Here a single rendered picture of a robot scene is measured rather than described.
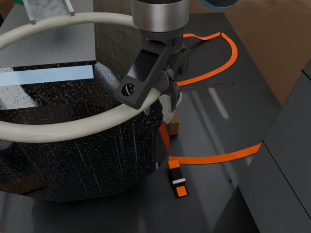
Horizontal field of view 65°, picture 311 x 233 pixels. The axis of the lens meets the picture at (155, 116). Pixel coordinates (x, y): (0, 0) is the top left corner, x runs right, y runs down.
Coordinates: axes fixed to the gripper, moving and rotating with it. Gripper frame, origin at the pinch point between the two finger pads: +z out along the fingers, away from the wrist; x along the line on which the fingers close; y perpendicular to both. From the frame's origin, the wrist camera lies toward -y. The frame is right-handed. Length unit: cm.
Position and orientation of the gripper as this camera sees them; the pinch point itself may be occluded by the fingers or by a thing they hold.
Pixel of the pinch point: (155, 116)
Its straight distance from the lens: 52.9
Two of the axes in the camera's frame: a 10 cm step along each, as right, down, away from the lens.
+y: 5.5, -6.0, 5.8
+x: -8.4, -3.8, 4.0
